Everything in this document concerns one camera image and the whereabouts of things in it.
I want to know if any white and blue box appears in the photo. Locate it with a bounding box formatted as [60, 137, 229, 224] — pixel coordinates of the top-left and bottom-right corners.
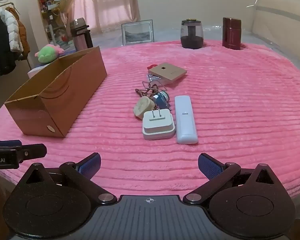
[27, 64, 53, 80]

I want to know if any beige round plug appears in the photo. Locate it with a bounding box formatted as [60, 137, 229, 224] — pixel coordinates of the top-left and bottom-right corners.
[133, 97, 155, 119]

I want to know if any dark glass jar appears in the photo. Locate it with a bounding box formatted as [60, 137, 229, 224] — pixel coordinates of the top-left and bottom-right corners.
[180, 19, 204, 49]

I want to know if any maroon canister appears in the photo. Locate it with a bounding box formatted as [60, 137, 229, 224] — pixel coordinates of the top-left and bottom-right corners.
[222, 17, 241, 50]

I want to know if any plastic-wrapped headboard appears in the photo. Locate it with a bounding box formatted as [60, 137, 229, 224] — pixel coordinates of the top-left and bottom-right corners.
[246, 0, 300, 65]

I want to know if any steel thermos flask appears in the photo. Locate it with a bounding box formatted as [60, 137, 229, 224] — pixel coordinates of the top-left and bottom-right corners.
[70, 17, 93, 52]

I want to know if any white remote control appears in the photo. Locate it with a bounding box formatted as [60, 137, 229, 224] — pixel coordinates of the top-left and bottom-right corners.
[174, 95, 198, 145]

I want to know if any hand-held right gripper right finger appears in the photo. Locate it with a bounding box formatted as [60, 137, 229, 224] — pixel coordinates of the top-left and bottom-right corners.
[182, 153, 276, 204]

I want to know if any green pink plush toy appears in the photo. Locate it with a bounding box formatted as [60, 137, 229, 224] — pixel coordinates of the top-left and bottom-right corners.
[34, 44, 65, 63]

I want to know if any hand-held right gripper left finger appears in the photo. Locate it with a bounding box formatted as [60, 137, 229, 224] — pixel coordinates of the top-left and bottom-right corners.
[26, 152, 117, 204]

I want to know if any silver picture frame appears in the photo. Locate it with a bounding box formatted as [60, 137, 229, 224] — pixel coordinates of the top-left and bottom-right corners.
[121, 19, 155, 46]

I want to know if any clothes rack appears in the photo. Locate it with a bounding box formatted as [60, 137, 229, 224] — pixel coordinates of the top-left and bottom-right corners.
[0, 2, 32, 69]

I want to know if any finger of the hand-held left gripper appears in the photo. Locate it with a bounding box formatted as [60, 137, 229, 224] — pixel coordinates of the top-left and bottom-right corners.
[0, 140, 22, 147]
[15, 144, 47, 164]

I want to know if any pink curtain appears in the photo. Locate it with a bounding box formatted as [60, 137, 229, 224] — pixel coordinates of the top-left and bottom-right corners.
[67, 0, 140, 33]

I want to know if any brown cardboard box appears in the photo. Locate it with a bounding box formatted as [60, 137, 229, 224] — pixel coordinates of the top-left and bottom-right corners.
[4, 46, 107, 138]

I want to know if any pink ribbed blanket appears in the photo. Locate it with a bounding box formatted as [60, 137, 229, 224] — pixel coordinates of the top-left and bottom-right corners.
[0, 40, 300, 200]

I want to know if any standing fan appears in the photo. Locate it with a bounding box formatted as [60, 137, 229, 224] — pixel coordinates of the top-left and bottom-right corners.
[51, 0, 77, 43]

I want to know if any orange jacket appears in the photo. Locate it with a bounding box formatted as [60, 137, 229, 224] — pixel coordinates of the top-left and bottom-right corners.
[5, 6, 30, 58]

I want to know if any tan cardboard box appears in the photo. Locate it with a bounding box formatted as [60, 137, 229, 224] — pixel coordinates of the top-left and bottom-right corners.
[148, 62, 187, 85]

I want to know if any white puffer jacket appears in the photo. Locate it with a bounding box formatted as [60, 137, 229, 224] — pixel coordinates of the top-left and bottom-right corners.
[0, 9, 24, 53]

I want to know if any white power adapter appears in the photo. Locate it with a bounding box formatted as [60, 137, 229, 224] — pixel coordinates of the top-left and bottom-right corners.
[142, 109, 176, 140]

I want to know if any key ring with brown cord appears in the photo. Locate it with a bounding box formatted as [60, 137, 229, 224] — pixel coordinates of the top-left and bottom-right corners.
[135, 81, 168, 98]

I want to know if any small teal bottle white cap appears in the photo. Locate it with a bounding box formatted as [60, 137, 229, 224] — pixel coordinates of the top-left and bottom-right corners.
[152, 92, 170, 109]

